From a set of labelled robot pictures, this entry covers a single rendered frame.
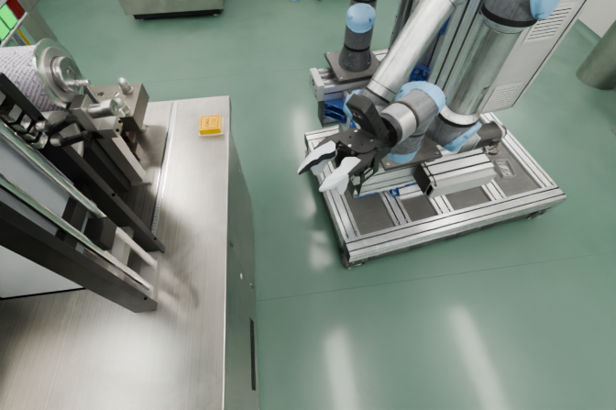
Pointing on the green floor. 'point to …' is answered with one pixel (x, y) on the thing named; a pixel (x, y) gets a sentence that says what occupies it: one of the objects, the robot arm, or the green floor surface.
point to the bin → (600, 62)
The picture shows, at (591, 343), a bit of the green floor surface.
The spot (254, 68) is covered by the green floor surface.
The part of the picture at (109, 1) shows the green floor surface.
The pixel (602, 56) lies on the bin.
